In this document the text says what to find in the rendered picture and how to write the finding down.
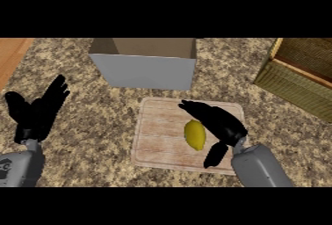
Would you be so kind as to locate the brown wooden panel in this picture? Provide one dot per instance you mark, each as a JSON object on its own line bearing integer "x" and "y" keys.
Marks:
{"x": 11, "y": 55}

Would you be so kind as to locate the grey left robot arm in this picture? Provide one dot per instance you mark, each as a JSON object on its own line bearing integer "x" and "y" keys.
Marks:
{"x": 21, "y": 167}

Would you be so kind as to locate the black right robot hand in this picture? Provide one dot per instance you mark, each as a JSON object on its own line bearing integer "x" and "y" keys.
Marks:
{"x": 221, "y": 120}

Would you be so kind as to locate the grey open box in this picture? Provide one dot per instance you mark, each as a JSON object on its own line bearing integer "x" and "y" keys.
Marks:
{"x": 147, "y": 68}

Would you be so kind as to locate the yellow lemon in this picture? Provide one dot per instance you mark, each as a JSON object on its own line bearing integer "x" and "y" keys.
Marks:
{"x": 196, "y": 135}

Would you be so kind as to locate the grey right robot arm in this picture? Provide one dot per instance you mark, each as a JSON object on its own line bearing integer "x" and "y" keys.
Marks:
{"x": 259, "y": 167}

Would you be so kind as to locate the pale wooden cutting board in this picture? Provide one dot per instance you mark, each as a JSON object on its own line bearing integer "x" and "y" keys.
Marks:
{"x": 165, "y": 137}

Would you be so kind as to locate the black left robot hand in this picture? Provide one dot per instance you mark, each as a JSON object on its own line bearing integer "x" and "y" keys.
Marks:
{"x": 41, "y": 112}

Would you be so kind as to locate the olive wicker basket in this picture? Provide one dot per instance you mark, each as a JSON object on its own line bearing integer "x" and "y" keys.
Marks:
{"x": 299, "y": 79}

